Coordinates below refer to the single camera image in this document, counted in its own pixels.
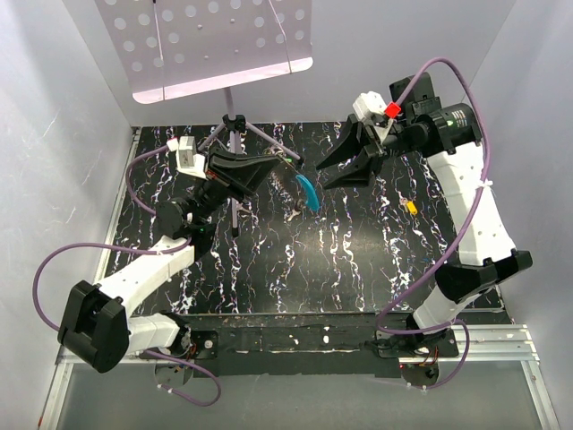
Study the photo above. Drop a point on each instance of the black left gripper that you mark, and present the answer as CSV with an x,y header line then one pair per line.
x,y
244,173

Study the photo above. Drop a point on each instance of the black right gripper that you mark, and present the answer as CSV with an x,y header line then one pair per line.
x,y
361,169

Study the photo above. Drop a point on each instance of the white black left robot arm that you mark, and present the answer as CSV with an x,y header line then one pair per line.
x,y
99,324

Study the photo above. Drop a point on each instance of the key with yellow tag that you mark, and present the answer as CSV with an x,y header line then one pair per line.
x,y
409,206

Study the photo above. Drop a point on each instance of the perforated music stand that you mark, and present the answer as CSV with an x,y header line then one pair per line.
x,y
175,49

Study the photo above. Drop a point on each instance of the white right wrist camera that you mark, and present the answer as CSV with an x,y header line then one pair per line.
x,y
370,110

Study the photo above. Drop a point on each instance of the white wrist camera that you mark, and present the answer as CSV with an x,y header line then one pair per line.
x,y
370,110
188,161

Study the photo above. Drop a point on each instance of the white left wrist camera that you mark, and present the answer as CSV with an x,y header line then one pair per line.
x,y
188,161

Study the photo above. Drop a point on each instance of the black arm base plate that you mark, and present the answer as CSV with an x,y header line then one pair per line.
x,y
310,344

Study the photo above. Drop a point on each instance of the aluminium frame rail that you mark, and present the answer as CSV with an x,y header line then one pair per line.
x,y
501,342

